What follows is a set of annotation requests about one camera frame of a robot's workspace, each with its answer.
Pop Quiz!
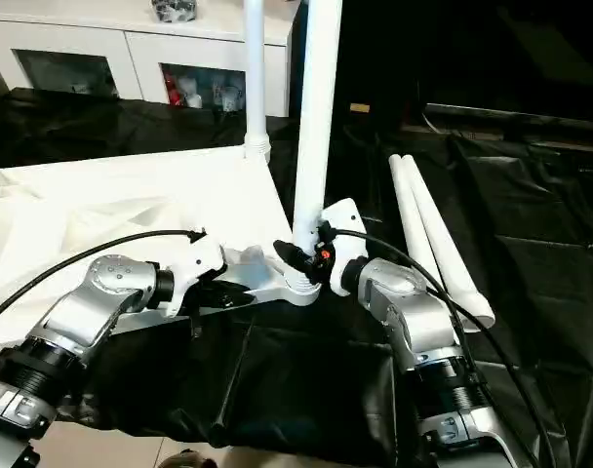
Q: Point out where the white plastic table leg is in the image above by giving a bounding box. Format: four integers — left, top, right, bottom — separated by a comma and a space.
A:
387, 153, 469, 335
291, 0, 345, 293
243, 0, 271, 165
400, 153, 496, 330

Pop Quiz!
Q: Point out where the white plastic table top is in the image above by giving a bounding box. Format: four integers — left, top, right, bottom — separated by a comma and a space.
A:
0, 144, 323, 337

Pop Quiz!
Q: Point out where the black glossy mat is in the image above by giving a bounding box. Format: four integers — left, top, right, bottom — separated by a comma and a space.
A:
0, 87, 593, 468

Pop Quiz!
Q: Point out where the long black bar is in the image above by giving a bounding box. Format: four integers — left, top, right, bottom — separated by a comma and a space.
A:
421, 100, 593, 134

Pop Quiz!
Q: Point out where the white glass-door cabinet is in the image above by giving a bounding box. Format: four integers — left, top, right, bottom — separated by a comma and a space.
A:
0, 0, 297, 119

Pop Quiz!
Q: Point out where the large dark screen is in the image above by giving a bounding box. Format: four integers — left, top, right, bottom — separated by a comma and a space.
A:
286, 0, 593, 124

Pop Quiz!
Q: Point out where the dark bag of parts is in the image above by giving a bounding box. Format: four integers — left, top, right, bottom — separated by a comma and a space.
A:
150, 0, 199, 25

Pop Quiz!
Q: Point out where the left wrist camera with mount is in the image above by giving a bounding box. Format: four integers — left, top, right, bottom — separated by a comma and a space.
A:
165, 237, 228, 319

